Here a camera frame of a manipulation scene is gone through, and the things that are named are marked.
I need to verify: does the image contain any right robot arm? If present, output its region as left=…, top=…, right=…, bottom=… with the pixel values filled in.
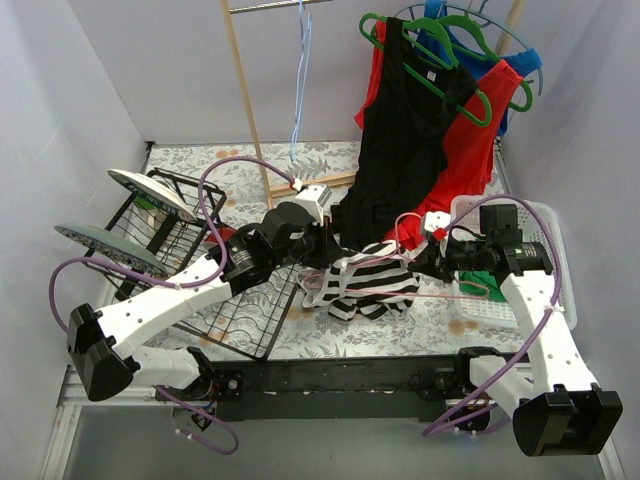
left=409, top=194, right=623, bottom=457

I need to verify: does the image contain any green shirt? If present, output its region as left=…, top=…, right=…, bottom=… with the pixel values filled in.
left=458, top=271, right=506, bottom=303

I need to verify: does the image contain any green hanger front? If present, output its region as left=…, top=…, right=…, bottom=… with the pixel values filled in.
left=359, top=12, right=501, bottom=127

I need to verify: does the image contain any floral tablecloth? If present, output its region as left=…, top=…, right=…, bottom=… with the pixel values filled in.
left=142, top=141, right=523, bottom=360

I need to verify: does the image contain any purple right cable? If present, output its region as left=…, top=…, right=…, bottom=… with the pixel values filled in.
left=423, top=195, right=564, bottom=439

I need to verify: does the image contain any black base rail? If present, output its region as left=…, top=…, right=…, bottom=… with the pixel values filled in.
left=169, top=347, right=492, bottom=422

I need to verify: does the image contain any black white striped tank top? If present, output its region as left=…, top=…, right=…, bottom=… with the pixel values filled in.
left=297, top=239, right=421, bottom=322

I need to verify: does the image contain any white patterned plate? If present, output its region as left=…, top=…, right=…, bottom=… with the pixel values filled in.
left=107, top=169, right=197, bottom=223

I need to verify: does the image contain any grey-green patterned plate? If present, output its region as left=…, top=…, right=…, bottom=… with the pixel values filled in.
left=54, top=223, right=167, bottom=277

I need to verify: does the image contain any wooden clothes rack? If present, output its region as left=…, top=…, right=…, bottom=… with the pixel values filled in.
left=219, top=0, right=529, bottom=237

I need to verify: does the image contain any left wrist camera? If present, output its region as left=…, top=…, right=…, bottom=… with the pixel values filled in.
left=291, top=179, right=331, bottom=226

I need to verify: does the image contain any black wire dish rack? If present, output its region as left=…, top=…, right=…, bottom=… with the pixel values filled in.
left=105, top=167, right=297, bottom=361

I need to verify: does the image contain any white plastic basket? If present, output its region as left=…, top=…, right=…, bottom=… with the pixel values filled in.
left=450, top=195, right=577, bottom=330

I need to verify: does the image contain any pink wire hanger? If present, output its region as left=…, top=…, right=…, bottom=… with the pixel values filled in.
left=299, top=213, right=494, bottom=301

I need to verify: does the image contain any green hanger rear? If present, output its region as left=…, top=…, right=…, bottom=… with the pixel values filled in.
left=437, top=13, right=535, bottom=113

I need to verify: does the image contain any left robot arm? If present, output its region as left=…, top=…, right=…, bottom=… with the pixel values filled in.
left=67, top=202, right=343, bottom=402

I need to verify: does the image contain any blue tank top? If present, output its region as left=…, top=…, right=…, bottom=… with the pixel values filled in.
left=418, top=1, right=542, bottom=137

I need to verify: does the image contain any blue wire hanger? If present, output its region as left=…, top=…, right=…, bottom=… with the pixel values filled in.
left=289, top=1, right=313, bottom=161

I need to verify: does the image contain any red bowl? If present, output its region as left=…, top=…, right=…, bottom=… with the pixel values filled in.
left=217, top=226, right=236, bottom=242

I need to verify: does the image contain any green hanger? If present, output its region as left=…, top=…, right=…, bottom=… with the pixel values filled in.
left=437, top=13, right=535, bottom=113
left=359, top=12, right=501, bottom=127

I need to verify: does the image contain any red tank top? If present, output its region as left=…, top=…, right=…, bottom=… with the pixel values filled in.
left=354, top=47, right=541, bottom=250

